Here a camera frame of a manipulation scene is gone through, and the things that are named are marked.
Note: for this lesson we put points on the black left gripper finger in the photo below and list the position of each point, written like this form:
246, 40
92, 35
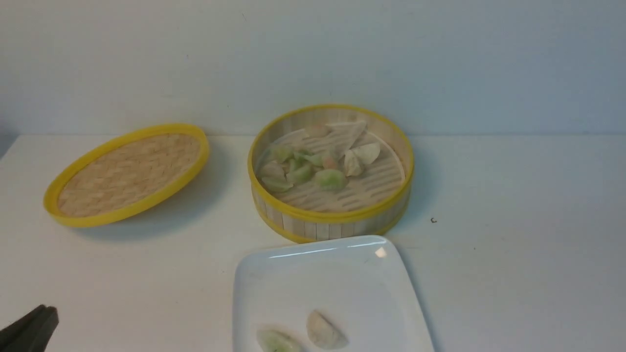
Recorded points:
32, 332

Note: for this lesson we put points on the white dumpling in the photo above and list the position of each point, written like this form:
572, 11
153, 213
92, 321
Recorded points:
352, 164
323, 333
368, 153

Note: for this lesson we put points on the white square plate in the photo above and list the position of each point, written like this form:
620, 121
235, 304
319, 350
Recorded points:
360, 285

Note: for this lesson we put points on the yellow woven steamer lid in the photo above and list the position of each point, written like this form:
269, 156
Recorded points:
127, 175

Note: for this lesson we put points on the pale green dumpling lower left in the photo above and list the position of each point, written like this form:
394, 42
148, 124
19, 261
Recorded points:
276, 184

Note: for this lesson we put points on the yellow bamboo steamer basket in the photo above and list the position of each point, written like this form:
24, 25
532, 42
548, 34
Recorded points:
370, 204

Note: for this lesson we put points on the white paper liner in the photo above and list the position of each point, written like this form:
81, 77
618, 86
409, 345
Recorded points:
343, 137

